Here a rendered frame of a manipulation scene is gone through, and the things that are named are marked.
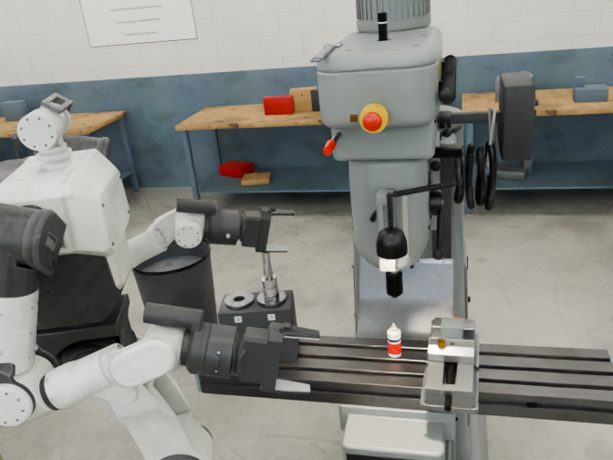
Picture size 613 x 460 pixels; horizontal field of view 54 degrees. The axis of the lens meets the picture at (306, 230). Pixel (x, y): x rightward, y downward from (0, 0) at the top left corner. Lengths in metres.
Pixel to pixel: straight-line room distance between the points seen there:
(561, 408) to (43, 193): 1.38
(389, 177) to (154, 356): 0.75
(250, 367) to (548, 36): 5.03
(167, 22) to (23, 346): 5.41
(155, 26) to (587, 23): 3.95
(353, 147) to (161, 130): 5.25
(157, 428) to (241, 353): 0.48
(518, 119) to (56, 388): 1.29
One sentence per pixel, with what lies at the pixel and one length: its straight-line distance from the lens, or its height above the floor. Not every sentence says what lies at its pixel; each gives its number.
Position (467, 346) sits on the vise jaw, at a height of 1.08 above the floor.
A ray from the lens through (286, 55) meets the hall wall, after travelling 5.94.
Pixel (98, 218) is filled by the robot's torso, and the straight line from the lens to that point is 1.13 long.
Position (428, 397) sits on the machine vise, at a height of 1.00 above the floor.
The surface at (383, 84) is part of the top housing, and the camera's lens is 1.28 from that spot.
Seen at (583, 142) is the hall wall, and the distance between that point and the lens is 6.01.
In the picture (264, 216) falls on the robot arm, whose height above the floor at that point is 1.51.
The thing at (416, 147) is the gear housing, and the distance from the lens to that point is 1.41.
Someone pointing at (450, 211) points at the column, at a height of 1.30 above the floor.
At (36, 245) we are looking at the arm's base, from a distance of 0.99.
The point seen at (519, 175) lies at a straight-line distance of 5.39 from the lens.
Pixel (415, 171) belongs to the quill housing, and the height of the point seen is 1.59.
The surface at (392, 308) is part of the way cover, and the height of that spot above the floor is 0.98.
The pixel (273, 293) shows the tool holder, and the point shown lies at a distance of 1.79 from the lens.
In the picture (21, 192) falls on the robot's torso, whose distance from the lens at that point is 1.14.
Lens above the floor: 2.07
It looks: 24 degrees down
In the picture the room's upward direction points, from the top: 6 degrees counter-clockwise
